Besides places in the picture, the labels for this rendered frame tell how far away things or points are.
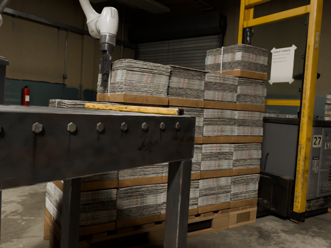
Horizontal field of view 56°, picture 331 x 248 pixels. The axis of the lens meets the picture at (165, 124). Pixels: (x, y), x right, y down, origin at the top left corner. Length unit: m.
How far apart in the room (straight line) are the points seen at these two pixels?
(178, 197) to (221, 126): 1.27
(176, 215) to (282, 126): 2.01
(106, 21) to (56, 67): 7.51
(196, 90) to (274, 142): 1.13
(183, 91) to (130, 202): 0.72
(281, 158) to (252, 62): 0.92
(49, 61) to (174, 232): 8.49
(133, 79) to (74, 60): 8.00
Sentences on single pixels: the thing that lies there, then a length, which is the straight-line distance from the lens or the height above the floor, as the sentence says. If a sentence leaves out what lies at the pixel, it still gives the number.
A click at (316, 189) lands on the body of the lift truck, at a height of 0.24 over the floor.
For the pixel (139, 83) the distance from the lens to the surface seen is 1.69.
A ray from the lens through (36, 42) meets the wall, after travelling 9.06.
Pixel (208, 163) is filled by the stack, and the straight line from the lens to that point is 2.05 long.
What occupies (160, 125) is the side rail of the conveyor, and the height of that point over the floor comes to 0.78.
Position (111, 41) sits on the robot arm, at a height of 1.17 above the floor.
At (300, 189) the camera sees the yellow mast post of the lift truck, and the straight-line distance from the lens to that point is 2.56.
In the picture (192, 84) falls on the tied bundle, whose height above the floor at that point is 0.97.
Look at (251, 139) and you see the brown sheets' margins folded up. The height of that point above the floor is 0.63.
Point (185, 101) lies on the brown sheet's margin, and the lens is 1.88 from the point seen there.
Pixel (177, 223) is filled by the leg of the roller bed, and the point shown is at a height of 0.50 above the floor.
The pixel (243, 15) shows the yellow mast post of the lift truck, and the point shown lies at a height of 1.69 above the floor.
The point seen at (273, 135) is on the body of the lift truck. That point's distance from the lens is 2.85.
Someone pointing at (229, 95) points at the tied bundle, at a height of 0.93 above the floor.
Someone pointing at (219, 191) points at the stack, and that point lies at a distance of 2.16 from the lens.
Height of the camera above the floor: 0.82
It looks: 3 degrees down
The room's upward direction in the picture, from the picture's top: 3 degrees clockwise
